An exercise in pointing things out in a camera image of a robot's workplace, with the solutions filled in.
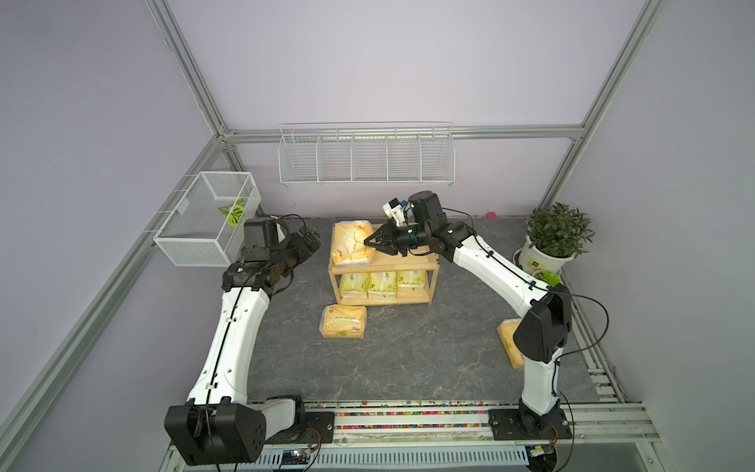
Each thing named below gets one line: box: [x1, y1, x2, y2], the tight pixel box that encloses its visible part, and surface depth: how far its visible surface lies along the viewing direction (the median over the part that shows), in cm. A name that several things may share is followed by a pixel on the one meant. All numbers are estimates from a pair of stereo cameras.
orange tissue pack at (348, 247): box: [331, 220, 374, 267], surface depth 76 cm
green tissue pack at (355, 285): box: [340, 273, 370, 299], surface depth 96 cm
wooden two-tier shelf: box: [328, 247, 441, 306], surface depth 83 cm
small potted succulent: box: [538, 270, 562, 288], surface depth 91 cm
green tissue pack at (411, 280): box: [397, 270, 426, 292], surface depth 97 cm
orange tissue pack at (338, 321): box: [318, 303, 368, 339], surface depth 91 cm
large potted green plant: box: [519, 201, 595, 273], surface depth 93 cm
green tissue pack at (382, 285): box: [368, 271, 397, 299], surface depth 96 cm
